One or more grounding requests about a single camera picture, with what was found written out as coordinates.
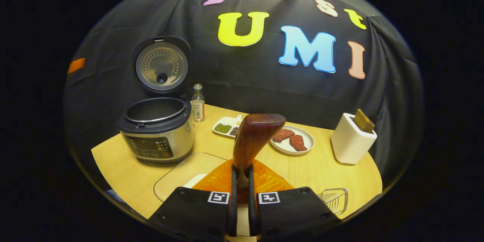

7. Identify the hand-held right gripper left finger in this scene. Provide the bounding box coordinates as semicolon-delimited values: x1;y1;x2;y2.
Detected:
149;159;239;242

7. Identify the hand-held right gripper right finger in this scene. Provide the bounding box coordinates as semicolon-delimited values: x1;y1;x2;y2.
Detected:
248;159;343;242

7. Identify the brown wooden spoon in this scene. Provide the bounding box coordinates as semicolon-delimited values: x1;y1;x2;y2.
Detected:
231;113;287;205

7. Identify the metal wire chopstick holder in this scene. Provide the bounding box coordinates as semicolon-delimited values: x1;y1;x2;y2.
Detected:
319;188;349;216

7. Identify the silver black rice cooker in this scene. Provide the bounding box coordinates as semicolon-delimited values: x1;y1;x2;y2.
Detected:
117;36;195;164

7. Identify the clear glass tray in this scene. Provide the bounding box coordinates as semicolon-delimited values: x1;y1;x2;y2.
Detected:
153;153;228;203

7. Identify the red meat piece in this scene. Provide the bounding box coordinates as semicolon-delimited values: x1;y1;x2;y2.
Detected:
272;129;295;143
289;135;307;152

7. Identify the round white plate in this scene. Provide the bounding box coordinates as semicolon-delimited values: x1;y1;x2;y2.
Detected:
269;125;315;155

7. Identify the white divided dish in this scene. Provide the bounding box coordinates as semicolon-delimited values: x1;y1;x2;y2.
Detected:
212;115;243;138

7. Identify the small clear bottle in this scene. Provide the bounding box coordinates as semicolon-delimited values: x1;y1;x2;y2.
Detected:
191;84;206;123

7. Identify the black backdrop cloth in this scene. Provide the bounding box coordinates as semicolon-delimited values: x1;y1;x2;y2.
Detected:
64;0;424;189

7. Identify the brown toast slice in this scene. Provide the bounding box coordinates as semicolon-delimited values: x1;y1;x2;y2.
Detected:
354;109;375;133

